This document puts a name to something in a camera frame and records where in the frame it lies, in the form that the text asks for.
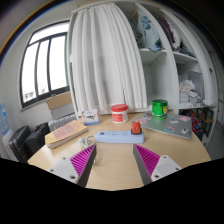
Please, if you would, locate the colourful patterned bag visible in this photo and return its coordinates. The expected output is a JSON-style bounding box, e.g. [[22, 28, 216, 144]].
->
[[181, 109, 204, 135]]

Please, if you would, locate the grey box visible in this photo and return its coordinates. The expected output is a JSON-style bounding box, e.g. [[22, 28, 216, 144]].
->
[[49, 102, 75, 120]]

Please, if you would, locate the white ribbed radiator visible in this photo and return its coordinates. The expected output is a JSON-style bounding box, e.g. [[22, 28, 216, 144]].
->
[[48, 113, 78, 132]]

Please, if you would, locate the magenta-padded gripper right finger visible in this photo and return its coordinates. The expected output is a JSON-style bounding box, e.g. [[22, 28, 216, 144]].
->
[[132, 143, 183, 186]]

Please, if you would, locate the small white printed box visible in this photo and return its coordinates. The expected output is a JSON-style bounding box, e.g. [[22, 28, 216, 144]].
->
[[81, 108, 101, 126]]

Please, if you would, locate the green round tin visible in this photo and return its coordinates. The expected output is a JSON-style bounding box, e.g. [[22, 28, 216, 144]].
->
[[151, 98, 169, 120]]

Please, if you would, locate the brown cardboard box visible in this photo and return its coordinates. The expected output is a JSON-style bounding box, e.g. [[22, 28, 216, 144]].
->
[[45, 91, 73, 111]]

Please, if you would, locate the white curtain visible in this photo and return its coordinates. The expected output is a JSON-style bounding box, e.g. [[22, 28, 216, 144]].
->
[[68, 3, 148, 116]]

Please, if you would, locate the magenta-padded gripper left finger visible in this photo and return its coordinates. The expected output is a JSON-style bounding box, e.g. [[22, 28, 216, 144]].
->
[[48, 143, 98, 188]]

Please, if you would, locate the black suitcase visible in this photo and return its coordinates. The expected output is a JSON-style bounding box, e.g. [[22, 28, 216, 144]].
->
[[8, 125, 33, 163]]

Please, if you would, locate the light blue power strip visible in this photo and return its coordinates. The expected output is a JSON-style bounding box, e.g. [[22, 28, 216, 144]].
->
[[94, 129, 146, 145]]

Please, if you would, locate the yellow book with pink cover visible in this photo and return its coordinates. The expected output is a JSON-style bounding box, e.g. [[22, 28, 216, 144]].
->
[[44, 119, 89, 150]]

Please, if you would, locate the silver laptop with stickers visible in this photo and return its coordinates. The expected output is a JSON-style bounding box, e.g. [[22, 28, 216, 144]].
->
[[133, 111, 194, 141]]

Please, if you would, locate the white jar with red lid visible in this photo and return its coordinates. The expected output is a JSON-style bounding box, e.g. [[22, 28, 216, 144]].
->
[[110, 103, 130, 124]]

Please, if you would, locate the black-framed window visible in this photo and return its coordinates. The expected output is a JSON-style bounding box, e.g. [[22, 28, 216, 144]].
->
[[18, 20, 71, 108]]

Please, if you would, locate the orange-red charger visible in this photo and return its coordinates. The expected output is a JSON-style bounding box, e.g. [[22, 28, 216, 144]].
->
[[130, 121, 144, 135]]

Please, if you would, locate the white shelf unit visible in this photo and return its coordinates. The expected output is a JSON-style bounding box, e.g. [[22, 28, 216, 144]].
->
[[114, 0, 218, 116]]

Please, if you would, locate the black bag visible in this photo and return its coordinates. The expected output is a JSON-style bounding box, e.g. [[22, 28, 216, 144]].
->
[[23, 122, 51, 158]]

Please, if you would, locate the white power strip cable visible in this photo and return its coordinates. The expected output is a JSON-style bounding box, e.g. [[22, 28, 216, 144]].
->
[[78, 135, 97, 149]]

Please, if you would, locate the blue wall poster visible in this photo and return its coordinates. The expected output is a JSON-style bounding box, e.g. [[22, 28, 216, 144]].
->
[[0, 103, 10, 136]]

